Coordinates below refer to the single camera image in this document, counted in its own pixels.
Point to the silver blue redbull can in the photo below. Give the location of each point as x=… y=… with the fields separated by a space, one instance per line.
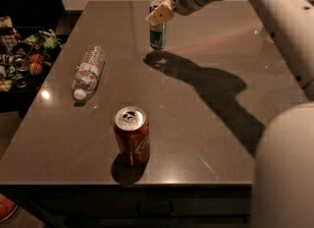
x=157 y=36

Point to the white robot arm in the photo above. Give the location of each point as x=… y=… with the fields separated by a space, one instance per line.
x=283 y=185

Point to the red coke can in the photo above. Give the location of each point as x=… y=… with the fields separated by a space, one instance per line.
x=131 y=127

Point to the clear plastic water bottle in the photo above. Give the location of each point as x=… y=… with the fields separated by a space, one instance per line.
x=88 y=72

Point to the orange object on floor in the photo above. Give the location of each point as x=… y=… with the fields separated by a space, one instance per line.
x=7 y=209

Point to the black wire snack basket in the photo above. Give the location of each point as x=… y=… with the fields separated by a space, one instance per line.
x=26 y=56

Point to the dark cabinet drawer with handle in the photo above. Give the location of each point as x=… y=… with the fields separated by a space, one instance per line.
x=132 y=204

